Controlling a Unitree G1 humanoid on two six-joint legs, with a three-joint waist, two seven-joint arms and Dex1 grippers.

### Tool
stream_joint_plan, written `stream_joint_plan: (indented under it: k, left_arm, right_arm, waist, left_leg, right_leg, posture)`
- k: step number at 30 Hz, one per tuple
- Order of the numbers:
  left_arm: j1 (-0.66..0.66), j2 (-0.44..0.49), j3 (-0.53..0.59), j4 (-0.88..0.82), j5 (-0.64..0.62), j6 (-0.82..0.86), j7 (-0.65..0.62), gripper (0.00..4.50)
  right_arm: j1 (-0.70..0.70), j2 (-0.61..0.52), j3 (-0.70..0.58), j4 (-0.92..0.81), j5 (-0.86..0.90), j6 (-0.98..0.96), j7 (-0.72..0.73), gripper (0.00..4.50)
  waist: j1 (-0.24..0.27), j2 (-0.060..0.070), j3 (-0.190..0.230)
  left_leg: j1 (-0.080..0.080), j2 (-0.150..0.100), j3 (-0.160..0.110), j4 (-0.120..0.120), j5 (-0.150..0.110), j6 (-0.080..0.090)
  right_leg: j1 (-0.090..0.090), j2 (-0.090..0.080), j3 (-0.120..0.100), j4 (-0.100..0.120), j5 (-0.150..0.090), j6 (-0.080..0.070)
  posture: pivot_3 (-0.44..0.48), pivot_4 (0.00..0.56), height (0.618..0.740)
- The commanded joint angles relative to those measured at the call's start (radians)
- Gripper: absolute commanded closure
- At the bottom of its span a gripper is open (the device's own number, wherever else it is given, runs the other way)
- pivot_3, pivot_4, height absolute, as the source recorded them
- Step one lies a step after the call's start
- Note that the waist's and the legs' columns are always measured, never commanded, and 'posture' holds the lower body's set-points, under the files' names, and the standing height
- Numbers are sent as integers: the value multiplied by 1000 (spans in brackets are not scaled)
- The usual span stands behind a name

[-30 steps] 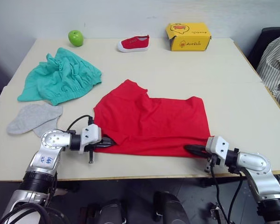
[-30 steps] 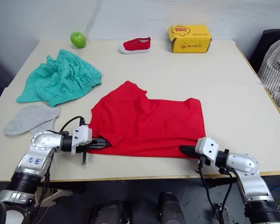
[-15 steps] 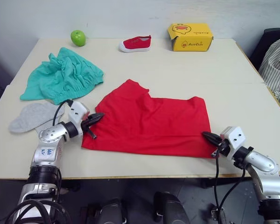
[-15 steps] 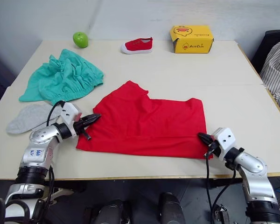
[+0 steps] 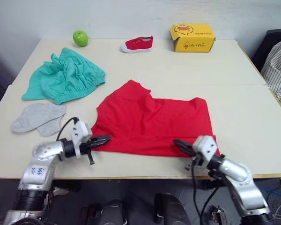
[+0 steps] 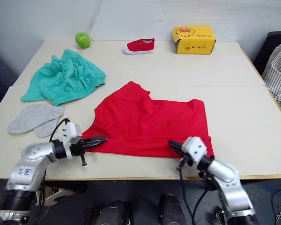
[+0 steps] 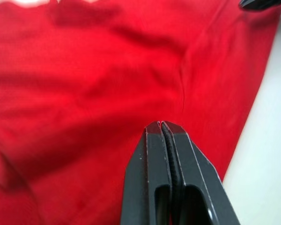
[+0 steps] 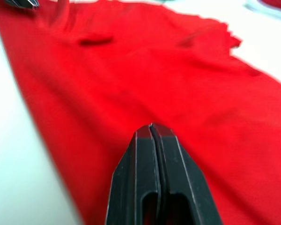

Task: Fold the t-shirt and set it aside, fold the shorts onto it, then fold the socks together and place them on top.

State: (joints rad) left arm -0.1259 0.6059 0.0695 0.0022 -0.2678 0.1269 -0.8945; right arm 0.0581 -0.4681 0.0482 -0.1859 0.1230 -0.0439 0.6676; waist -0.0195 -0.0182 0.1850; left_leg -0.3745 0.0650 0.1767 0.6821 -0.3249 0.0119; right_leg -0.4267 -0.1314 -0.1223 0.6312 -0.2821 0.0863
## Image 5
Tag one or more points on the green shorts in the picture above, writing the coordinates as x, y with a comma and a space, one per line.
65, 77

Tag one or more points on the red t-shirt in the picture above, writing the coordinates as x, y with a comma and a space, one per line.
154, 117

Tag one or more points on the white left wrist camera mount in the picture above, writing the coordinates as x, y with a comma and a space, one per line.
82, 130

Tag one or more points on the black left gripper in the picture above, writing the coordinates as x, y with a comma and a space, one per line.
89, 145

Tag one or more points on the red child's shoe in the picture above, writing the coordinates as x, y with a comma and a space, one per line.
138, 45

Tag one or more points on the yellow cardboard shoe box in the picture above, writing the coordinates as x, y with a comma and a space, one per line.
193, 42

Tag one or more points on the dark rounded shape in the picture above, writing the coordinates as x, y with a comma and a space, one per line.
172, 208
114, 212

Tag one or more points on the green apple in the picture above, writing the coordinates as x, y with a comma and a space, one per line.
80, 38

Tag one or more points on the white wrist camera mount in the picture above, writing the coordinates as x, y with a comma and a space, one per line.
82, 130
206, 145

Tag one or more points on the striped white shirt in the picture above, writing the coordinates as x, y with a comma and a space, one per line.
278, 70

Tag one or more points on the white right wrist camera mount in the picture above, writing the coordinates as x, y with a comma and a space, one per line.
206, 145

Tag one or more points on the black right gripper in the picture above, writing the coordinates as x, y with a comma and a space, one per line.
196, 159

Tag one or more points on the grey sock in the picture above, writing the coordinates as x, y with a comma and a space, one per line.
49, 129
30, 117

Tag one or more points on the small metal bracket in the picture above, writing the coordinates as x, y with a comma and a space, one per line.
219, 214

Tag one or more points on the black chair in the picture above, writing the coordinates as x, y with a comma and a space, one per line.
269, 41

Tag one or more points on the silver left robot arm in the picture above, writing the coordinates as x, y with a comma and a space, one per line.
44, 152

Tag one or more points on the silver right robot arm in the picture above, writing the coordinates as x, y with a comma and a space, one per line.
236, 168

